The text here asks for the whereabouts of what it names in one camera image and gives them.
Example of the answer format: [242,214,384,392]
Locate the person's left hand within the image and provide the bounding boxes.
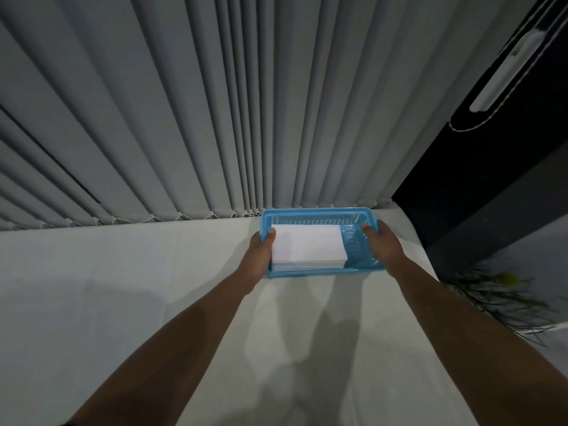
[239,228,277,284]

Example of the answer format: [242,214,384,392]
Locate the person's right hand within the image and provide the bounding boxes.
[360,219,410,276]

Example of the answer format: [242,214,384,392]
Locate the blue plastic basket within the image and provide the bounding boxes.
[259,207,386,278]

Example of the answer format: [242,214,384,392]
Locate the person's right forearm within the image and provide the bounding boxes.
[385,257,568,426]

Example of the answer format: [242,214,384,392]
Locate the person's left forearm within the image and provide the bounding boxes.
[67,270,258,426]

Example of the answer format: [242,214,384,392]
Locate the stack of white paper napkins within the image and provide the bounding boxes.
[271,224,348,271]

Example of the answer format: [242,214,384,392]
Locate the green plant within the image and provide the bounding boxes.
[444,257,561,346]

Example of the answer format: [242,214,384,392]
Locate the grey vertical blinds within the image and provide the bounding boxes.
[0,0,543,231]

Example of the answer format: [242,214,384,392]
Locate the white tablecloth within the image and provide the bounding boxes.
[0,207,480,426]

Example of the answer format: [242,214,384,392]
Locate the white bead chain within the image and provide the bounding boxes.
[0,200,393,231]

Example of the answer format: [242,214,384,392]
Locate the dark window frame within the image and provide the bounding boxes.
[391,0,568,280]

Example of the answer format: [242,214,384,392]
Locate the white blind cord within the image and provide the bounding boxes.
[448,0,568,133]

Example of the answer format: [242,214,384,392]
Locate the white window handle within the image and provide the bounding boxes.
[469,30,547,114]

